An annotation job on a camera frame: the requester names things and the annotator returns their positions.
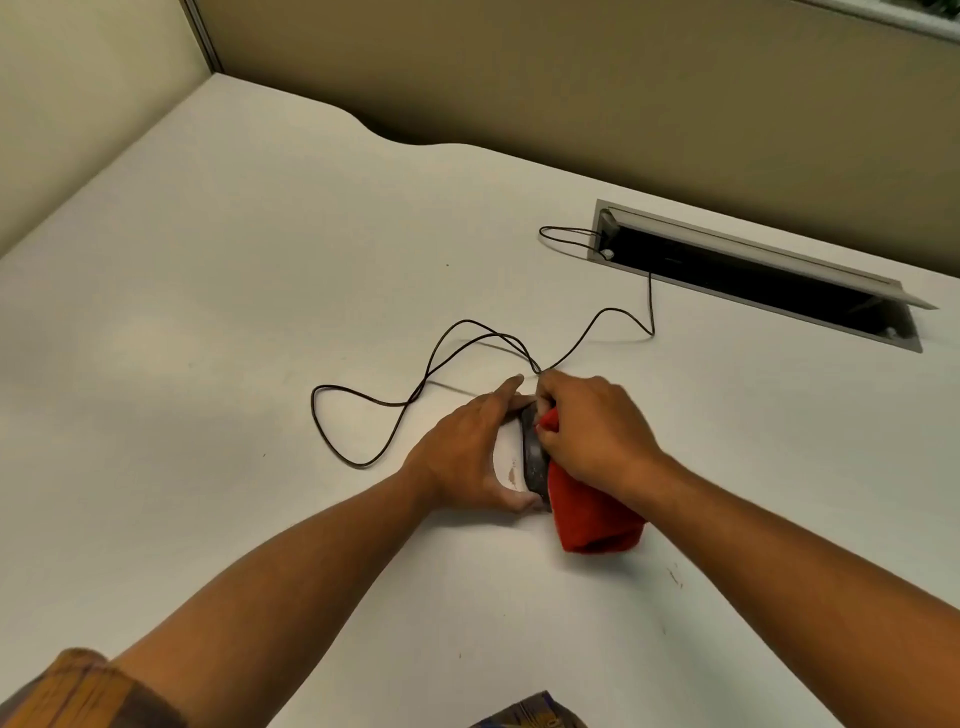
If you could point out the cream rounded divider panel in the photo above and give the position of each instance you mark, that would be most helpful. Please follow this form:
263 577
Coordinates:
82 112

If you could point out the person's right forearm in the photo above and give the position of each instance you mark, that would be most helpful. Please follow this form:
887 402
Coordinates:
810 600

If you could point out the person's left forearm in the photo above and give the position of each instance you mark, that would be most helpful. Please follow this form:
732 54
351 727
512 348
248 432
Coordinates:
300 600

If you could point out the wide beige partition panel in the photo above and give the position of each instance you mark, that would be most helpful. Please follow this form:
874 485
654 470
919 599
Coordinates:
600 90

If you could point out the person's left hand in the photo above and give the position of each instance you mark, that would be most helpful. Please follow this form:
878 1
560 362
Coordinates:
457 457

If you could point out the grey metal partition post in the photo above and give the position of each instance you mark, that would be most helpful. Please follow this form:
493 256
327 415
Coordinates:
202 37

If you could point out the red cloth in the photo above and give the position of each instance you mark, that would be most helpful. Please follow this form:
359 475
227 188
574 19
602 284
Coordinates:
592 525

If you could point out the black computer mouse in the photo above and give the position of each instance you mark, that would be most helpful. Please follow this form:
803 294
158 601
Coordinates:
534 465

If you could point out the person's right hand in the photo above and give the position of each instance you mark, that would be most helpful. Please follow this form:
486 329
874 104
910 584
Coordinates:
600 435

